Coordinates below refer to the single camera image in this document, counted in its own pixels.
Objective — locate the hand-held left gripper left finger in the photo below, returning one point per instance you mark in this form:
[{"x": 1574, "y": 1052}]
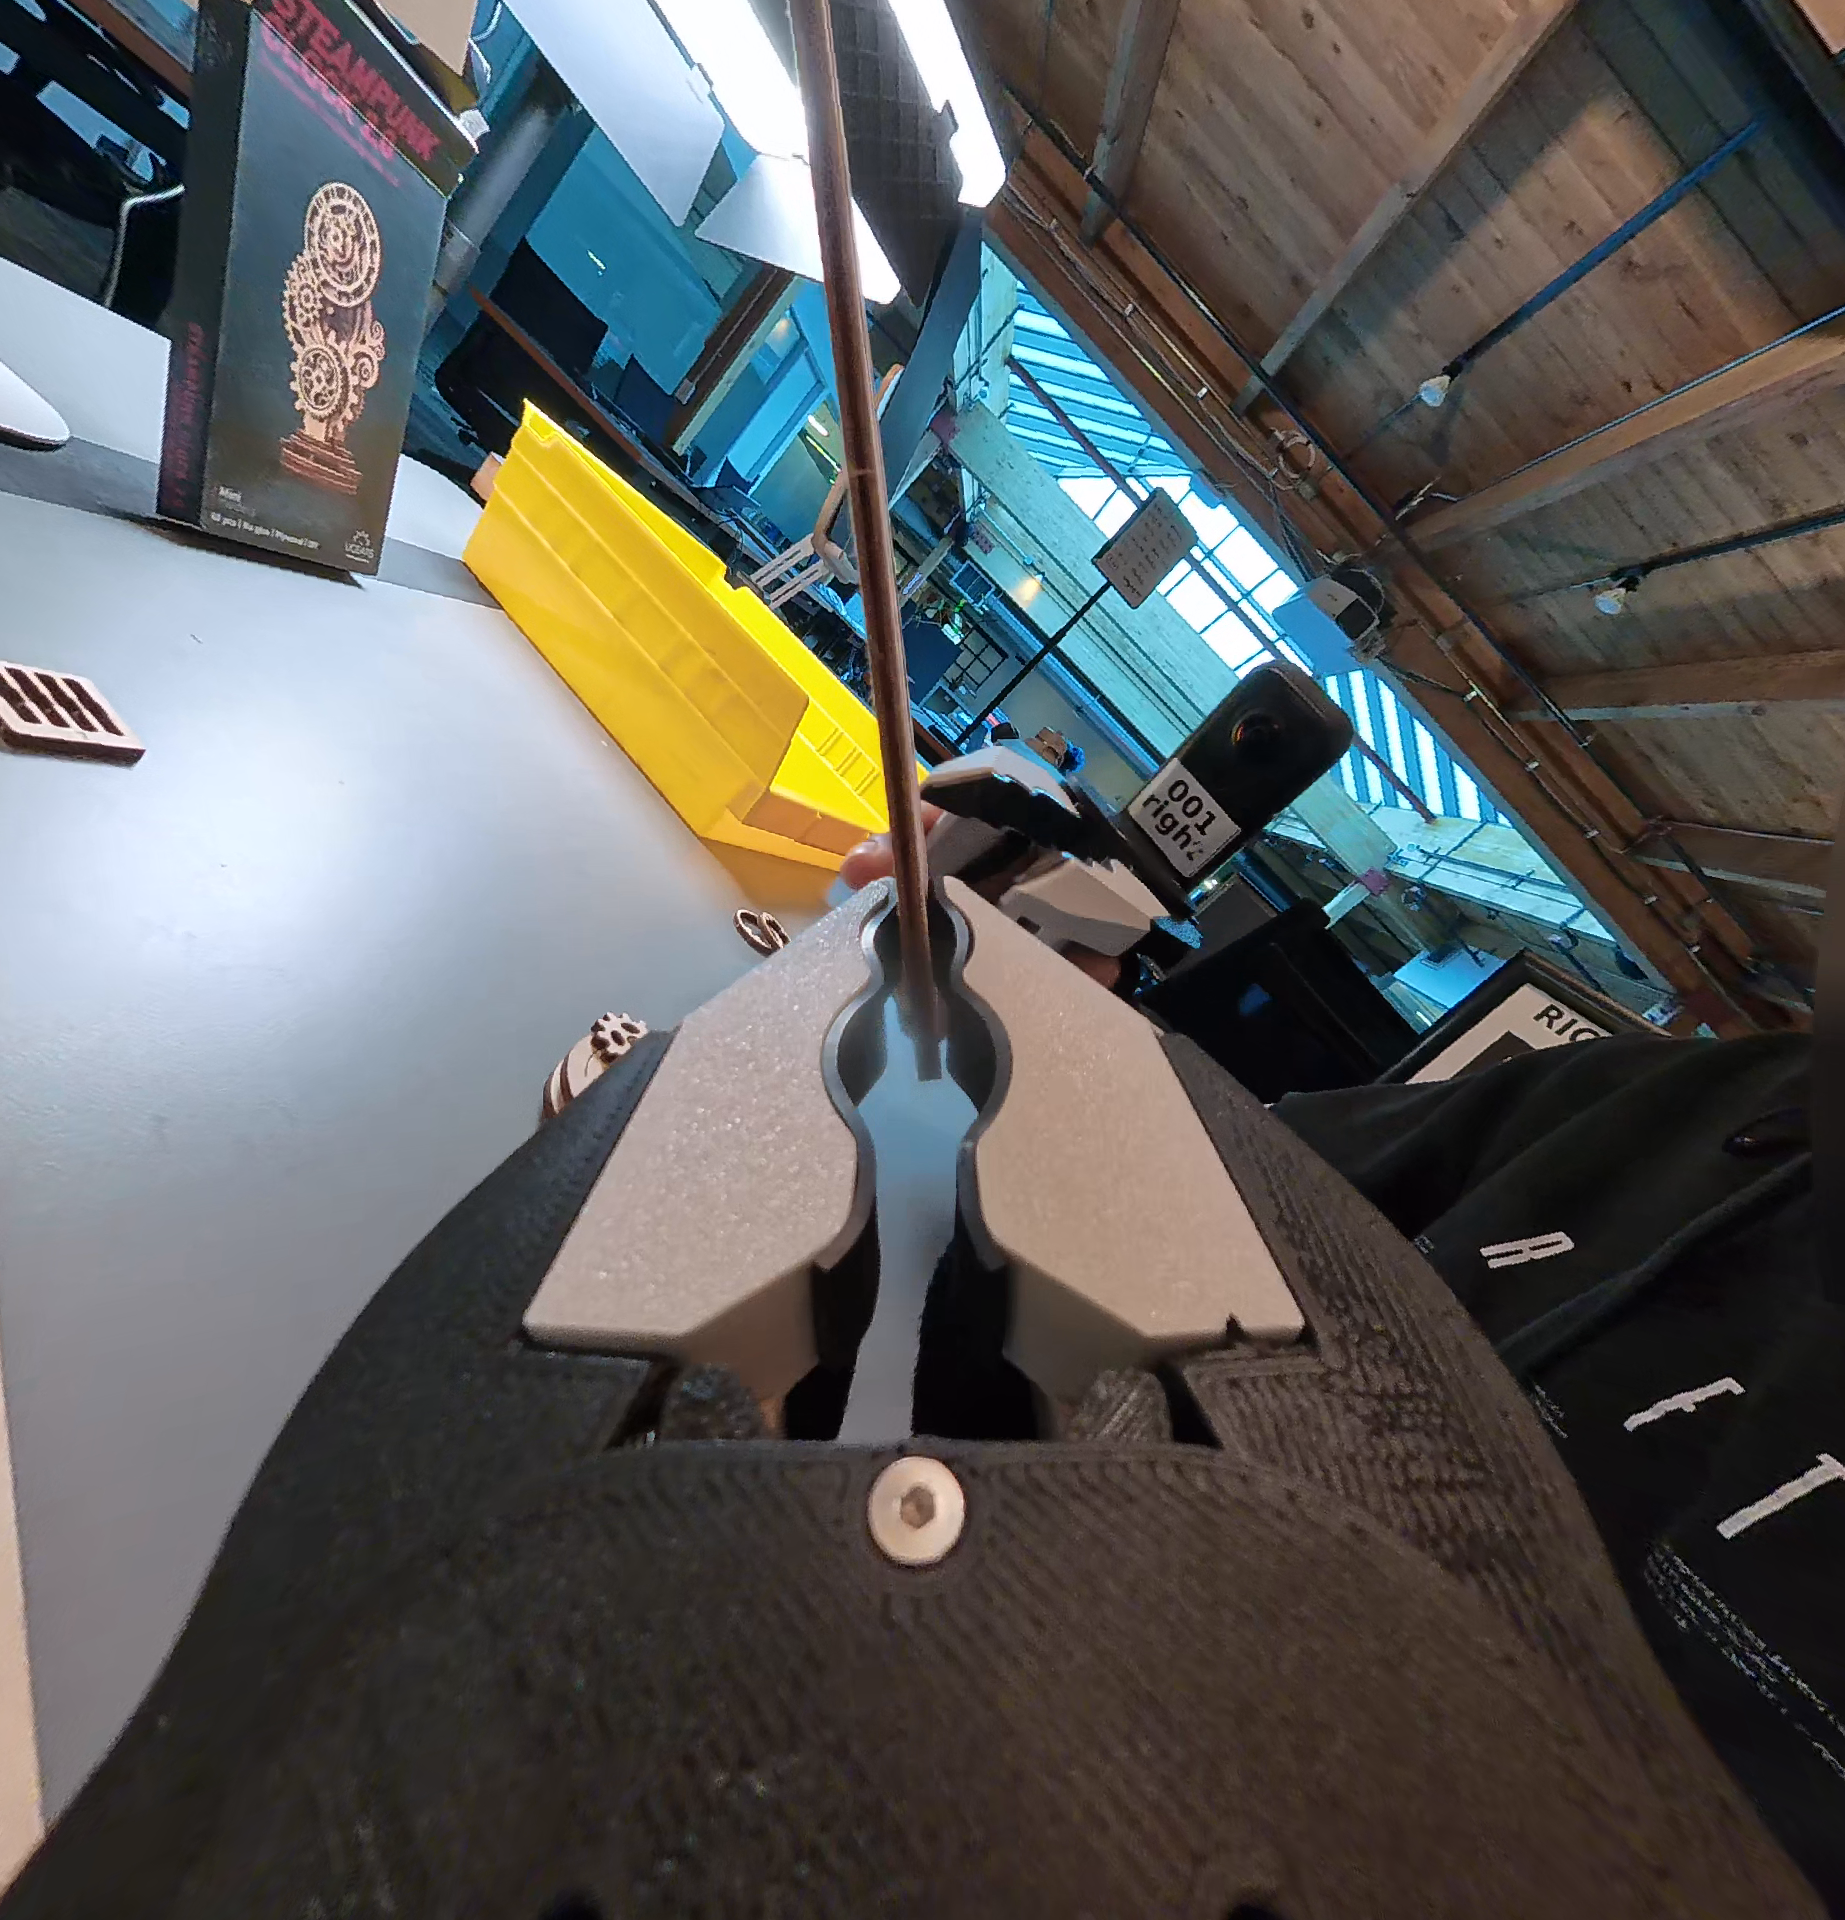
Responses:
[{"x": 712, "y": 1186}]

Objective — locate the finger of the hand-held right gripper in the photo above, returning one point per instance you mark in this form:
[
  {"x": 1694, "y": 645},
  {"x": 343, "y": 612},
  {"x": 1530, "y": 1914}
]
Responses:
[
  {"x": 1088, "y": 904},
  {"x": 1012, "y": 783}
]

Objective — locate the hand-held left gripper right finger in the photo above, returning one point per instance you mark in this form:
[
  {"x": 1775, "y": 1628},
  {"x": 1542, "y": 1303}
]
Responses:
[{"x": 1133, "y": 1200}]

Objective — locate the small wooden gear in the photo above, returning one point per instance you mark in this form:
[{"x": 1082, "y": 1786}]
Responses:
[{"x": 621, "y": 1036}]

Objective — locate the yellow plastic bin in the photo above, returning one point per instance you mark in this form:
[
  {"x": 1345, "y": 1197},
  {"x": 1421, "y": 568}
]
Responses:
[
  {"x": 592, "y": 600},
  {"x": 833, "y": 765}
]

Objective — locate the grey desk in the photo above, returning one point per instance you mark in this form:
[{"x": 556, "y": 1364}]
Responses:
[{"x": 338, "y": 900}]

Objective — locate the person's right hand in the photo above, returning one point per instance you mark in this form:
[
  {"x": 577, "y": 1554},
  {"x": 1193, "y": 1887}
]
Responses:
[{"x": 866, "y": 866}]

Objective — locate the grey ceiling mounted unit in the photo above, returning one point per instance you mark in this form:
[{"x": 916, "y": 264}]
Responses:
[{"x": 1350, "y": 608}]

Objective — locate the black equipment case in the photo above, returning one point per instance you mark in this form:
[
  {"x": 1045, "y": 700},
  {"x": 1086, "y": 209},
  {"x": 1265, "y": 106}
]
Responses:
[{"x": 1282, "y": 1006}]

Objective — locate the hanging white sign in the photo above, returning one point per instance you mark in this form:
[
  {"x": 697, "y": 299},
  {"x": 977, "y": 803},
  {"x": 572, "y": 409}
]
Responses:
[{"x": 1145, "y": 548}]

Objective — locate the white track spotlight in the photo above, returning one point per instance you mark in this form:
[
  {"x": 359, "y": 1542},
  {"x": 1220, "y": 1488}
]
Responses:
[
  {"x": 1438, "y": 388},
  {"x": 1615, "y": 597}
]

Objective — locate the black framed white sign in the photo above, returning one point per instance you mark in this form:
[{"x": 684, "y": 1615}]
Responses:
[{"x": 1552, "y": 1020}]

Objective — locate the black clock kit box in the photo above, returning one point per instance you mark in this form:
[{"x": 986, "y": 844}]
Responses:
[{"x": 308, "y": 301}]

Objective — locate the white monitor stand base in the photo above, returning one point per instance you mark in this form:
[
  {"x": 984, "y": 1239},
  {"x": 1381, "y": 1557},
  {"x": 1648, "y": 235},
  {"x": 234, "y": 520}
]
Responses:
[{"x": 0, "y": 396}]

